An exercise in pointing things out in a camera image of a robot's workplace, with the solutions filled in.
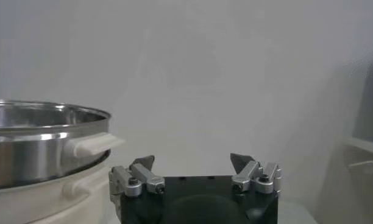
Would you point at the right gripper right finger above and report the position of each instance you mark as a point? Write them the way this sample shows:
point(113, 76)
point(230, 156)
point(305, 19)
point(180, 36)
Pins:
point(247, 175)

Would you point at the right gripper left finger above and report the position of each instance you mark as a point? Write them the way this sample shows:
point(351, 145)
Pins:
point(147, 179)

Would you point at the stainless steel steamer basket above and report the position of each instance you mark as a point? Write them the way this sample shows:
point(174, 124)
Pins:
point(28, 152)

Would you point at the white electric cooker base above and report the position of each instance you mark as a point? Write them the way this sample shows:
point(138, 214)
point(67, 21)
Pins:
point(37, 207)

